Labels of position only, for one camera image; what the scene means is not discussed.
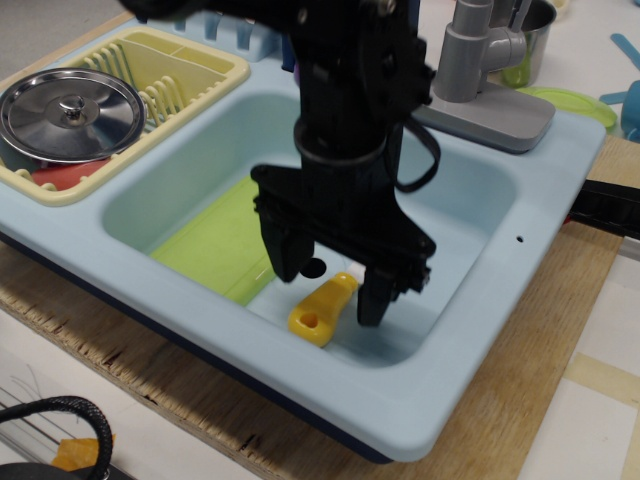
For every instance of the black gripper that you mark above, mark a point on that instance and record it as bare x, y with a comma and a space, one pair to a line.
348, 205

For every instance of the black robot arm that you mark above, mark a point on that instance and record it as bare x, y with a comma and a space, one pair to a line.
362, 74

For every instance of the green plastic cutting board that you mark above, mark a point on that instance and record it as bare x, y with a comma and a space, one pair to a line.
221, 248

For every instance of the light blue toy sink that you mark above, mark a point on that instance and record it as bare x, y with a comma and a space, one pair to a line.
385, 391

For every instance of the dark blue box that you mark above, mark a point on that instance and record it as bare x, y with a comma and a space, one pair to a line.
288, 57

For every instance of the yellow dish drying rack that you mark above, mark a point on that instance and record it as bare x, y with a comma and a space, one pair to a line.
177, 79

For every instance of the black clamp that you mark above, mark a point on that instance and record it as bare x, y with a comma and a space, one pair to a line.
608, 207

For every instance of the green plastic plate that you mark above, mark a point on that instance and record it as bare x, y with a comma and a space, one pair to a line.
577, 103

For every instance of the red plastic plate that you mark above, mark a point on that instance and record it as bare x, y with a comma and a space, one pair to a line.
66, 176

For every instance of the steel pot lid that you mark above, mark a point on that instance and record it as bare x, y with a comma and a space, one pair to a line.
71, 115

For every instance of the orange tape piece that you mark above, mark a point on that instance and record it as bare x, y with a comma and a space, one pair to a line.
81, 453

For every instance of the steel pot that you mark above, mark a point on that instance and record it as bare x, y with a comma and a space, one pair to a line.
536, 27

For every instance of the blue plastic cup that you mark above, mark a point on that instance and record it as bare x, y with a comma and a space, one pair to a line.
630, 113

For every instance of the blue plastic utensil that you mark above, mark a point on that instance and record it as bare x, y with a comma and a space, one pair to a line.
629, 50

